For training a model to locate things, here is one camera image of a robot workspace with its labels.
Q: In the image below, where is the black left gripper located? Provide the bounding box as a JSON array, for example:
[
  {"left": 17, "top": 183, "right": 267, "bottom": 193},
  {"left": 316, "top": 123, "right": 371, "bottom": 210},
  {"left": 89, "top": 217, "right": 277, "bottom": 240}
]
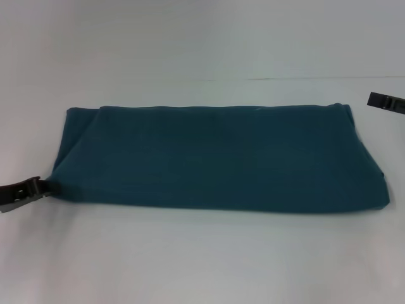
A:
[{"left": 0, "top": 175, "right": 62, "bottom": 214}]

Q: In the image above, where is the blue teal shirt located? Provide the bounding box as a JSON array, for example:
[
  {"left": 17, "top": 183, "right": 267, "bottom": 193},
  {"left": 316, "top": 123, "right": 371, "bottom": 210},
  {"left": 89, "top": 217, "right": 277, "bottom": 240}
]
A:
[{"left": 52, "top": 103, "right": 395, "bottom": 212}]

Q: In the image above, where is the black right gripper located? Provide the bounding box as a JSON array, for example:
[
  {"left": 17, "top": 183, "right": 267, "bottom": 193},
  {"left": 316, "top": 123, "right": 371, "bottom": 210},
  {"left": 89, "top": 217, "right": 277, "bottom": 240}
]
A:
[{"left": 367, "top": 91, "right": 405, "bottom": 115}]

